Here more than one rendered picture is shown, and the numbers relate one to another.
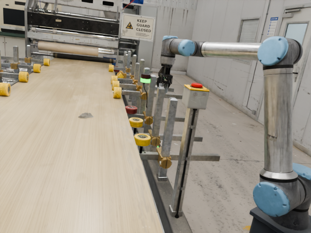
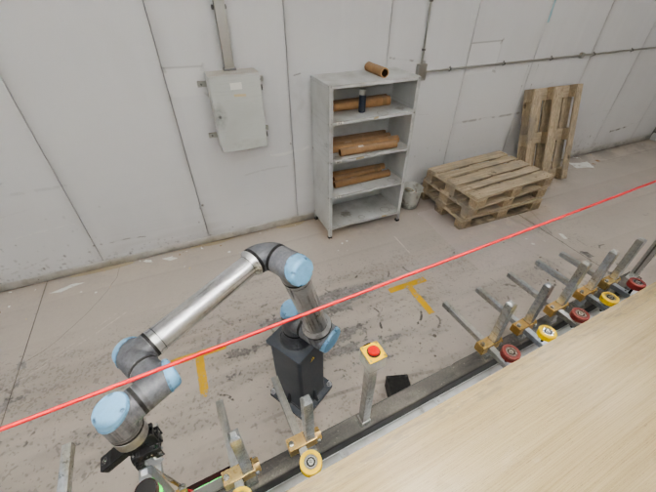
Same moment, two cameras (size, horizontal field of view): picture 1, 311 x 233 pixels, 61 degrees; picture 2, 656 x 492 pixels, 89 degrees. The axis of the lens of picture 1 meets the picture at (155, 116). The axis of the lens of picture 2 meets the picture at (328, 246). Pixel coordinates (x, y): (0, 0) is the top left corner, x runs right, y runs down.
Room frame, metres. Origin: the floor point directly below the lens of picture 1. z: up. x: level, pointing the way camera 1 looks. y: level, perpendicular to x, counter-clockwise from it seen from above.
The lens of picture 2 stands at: (1.22, 0.49, 2.24)
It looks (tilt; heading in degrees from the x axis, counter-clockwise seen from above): 39 degrees down; 257
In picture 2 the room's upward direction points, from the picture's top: straight up
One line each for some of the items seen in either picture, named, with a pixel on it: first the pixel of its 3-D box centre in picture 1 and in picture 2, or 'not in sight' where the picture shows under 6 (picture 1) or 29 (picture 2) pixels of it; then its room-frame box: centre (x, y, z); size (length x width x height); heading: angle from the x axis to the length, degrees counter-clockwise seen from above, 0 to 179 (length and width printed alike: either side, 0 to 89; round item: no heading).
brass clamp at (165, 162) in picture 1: (163, 157); (304, 440); (1.19, -0.06, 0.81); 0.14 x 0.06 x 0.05; 13
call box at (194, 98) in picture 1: (195, 97); (372, 357); (0.92, -0.13, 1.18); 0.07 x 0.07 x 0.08; 13
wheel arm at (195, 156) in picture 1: (178, 156); (292, 422); (1.23, -0.14, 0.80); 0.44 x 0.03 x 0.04; 103
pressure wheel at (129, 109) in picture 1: (130, 114); not in sight; (1.67, 0.16, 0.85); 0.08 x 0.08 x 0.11
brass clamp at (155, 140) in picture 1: (153, 137); (241, 472); (1.44, -0.01, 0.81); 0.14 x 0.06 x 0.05; 13
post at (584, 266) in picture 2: not in sight; (565, 295); (-0.29, -0.41, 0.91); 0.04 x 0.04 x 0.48; 13
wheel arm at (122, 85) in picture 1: (145, 87); not in sight; (2.19, 0.12, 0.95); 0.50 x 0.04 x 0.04; 103
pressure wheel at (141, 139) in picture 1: (141, 146); (310, 467); (1.18, 0.05, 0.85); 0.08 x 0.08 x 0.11
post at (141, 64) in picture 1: (139, 88); not in sight; (2.14, 0.16, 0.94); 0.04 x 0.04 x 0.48; 13
